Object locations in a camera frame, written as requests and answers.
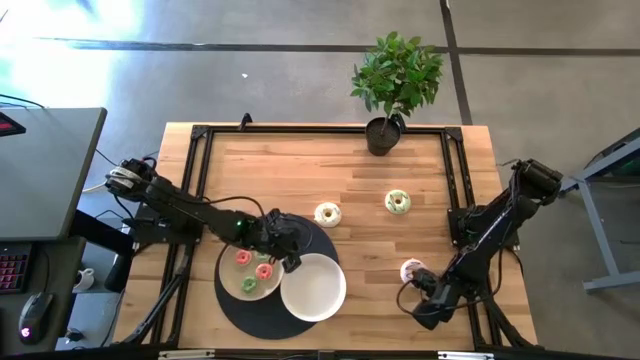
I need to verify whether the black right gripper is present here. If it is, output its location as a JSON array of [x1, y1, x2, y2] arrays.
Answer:
[[410, 268, 461, 332]]

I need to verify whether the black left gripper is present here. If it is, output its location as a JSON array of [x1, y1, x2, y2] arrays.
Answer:
[[257, 208, 307, 274]]

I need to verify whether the large pink iced donut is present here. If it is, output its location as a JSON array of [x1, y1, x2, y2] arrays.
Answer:
[[399, 257, 426, 284]]

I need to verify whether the large white iced donut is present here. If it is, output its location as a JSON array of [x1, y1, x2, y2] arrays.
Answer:
[[313, 201, 343, 229]]

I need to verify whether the large green iced donut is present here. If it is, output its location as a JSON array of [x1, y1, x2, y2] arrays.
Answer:
[[384, 189, 413, 217]]

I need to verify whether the white round plate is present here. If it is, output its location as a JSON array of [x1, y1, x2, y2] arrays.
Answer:
[[279, 252, 348, 323]]

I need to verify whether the beige round plate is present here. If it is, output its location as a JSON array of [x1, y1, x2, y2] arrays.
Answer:
[[218, 243, 285, 303]]

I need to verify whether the black round placemat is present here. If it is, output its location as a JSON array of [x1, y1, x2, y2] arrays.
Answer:
[[213, 212, 341, 341]]

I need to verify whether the black desk support beam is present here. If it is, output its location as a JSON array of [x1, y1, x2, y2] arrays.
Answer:
[[69, 209, 136, 294]]

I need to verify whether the potted green plant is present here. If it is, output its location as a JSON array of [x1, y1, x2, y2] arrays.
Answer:
[[349, 30, 445, 157]]

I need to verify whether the white mug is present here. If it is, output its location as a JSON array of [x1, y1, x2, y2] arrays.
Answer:
[[73, 267, 96, 293]]

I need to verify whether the black computer mouse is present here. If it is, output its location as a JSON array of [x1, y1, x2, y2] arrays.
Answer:
[[18, 291, 55, 346]]

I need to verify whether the grey desk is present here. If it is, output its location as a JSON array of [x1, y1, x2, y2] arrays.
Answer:
[[0, 106, 109, 243]]

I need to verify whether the black backlit keyboard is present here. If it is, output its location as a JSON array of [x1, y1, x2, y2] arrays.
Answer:
[[0, 242, 32, 295]]

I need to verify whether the black device with red light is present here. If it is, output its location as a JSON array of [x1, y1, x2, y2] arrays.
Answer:
[[0, 111, 27, 138]]

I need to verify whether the silver metal bracket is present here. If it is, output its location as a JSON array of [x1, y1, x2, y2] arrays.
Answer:
[[438, 351, 494, 360], [158, 349, 216, 360]]

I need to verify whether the black aluminium table frame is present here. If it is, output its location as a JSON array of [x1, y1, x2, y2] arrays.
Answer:
[[119, 122, 539, 351]]

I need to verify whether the grey metal table frame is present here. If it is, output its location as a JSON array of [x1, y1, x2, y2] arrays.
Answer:
[[559, 127, 640, 294]]

